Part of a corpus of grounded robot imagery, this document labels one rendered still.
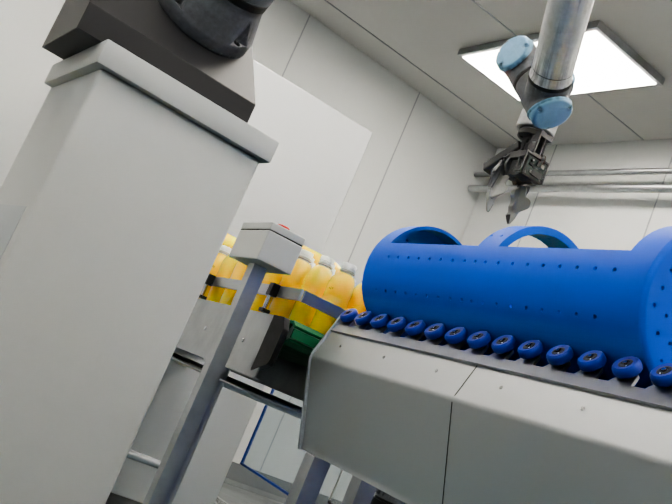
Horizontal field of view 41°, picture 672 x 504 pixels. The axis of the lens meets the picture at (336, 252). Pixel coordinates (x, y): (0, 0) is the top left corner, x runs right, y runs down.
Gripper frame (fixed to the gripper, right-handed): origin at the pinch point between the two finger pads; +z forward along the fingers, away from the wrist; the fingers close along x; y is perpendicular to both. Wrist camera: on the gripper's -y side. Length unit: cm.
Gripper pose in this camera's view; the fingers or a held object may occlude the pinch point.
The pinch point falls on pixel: (497, 212)
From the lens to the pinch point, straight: 205.6
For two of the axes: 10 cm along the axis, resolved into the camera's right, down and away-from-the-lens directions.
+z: -3.8, 9.1, -1.8
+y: 4.6, 0.2, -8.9
